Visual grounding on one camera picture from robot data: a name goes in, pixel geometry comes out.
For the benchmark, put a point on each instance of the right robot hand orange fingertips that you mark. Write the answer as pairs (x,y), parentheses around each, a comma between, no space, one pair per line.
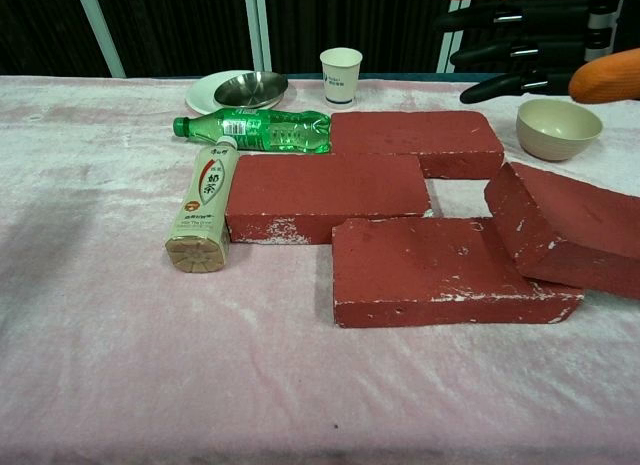
(605,77)

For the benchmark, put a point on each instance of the red brick with face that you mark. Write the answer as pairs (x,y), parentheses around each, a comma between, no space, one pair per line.
(575,210)

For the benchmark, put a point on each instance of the red brick with faint scratches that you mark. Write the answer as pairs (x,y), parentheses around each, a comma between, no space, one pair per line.
(415,132)

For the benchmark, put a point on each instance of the red brick white-flecked face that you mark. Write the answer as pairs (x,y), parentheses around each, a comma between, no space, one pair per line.
(415,265)

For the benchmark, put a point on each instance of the red brick white-chipped side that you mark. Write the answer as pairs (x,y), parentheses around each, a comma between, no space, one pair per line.
(325,185)

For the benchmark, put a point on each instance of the beige ceramic bowl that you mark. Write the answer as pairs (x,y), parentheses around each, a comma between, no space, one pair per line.
(557,130)

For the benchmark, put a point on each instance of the white paper cup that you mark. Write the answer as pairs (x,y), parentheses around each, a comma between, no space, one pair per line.
(341,80)

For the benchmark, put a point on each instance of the stainless steel dish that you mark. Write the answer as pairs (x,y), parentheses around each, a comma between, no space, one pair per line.
(250,87)

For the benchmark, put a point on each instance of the green plastic soda bottle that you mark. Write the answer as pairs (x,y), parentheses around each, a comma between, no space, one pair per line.
(250,130)

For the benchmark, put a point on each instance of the white round plate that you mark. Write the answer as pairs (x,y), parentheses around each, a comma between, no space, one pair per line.
(200,97)

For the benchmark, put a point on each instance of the beige milk tea bottle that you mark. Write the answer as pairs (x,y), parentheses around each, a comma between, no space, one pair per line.
(205,205)

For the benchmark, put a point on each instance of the pink velvet table cloth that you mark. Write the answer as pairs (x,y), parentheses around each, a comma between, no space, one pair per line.
(125,310)

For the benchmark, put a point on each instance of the white partition post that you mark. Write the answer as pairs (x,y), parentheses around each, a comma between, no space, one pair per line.
(102,35)
(259,30)
(449,45)

